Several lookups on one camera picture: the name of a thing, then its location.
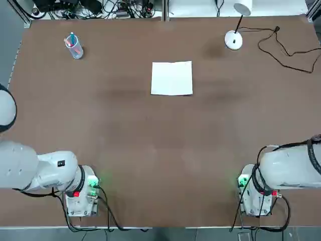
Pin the white A4 paper sheet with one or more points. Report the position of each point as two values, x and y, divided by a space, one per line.
171 77

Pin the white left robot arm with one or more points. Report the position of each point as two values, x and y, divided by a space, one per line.
50 170

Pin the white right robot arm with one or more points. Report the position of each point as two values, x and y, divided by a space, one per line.
283 168

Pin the clear plastic pen cup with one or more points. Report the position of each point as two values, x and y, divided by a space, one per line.
76 52

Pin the white desk lamp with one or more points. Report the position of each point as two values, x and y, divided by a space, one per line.
233 40

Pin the white desk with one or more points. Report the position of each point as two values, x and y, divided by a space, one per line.
200 7

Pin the pink pen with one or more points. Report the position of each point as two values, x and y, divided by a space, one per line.
68 43

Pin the blue pen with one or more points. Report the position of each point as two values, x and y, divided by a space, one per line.
72 37

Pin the aluminium frame post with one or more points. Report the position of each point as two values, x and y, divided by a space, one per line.
165 10

